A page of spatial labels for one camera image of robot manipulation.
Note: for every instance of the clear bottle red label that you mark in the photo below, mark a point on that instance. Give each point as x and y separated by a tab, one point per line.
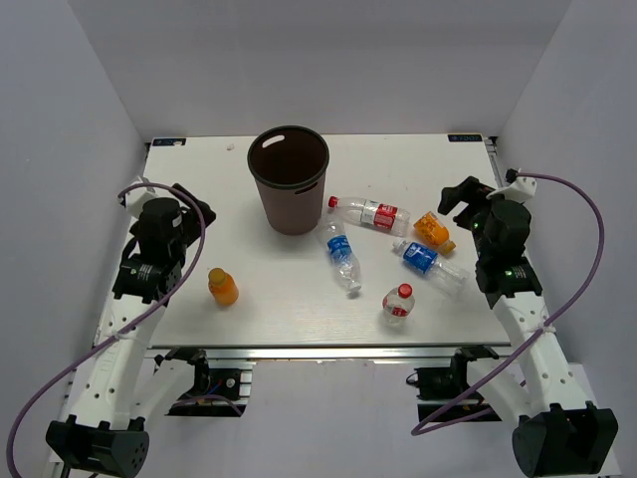
371	214

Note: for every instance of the orange juice bottle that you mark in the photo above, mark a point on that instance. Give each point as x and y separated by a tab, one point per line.
222	287
434	233

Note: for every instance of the clear bottle blue label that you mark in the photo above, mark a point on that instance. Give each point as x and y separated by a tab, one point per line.
331	235

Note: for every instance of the brown plastic waste bin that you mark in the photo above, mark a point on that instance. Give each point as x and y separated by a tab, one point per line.
289	165

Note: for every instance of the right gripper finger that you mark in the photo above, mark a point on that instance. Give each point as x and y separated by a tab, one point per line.
451	197
473	187

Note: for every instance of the blue table sticker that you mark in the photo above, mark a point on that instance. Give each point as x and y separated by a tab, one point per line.
464	137
168	141

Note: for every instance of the small upright red-cap bottle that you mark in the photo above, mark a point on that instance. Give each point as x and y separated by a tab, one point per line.
398	304

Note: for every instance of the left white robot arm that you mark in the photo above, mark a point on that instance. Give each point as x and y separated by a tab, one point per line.
107	429

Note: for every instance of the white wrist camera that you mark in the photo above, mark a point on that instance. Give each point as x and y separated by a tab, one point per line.
518	188
134	200

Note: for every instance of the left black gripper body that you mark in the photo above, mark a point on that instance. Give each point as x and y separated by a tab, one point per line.
191	230

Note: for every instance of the right blue table sticker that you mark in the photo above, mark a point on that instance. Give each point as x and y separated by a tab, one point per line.
464	137

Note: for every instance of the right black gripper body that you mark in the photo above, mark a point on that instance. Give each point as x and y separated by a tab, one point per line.
474	218

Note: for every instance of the lying orange juice bottle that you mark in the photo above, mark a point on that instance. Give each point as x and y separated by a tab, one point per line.
434	233

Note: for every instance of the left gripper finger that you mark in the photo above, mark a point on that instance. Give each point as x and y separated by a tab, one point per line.
203	206
202	217

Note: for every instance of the left blue table sticker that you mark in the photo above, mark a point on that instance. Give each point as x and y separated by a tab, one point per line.
168	141

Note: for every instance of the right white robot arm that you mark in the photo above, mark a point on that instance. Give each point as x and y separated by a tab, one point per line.
557	429

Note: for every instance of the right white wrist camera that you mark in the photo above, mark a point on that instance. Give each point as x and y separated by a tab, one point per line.
518	188

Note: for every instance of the Pocari Sweat blue bottle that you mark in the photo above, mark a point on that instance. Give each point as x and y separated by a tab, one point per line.
440	273

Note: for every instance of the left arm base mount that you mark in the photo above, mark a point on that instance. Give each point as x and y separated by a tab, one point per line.
213	391

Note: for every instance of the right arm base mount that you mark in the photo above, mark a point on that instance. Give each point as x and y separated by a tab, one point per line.
437	385

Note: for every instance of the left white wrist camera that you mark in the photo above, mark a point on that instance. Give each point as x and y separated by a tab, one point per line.
134	200

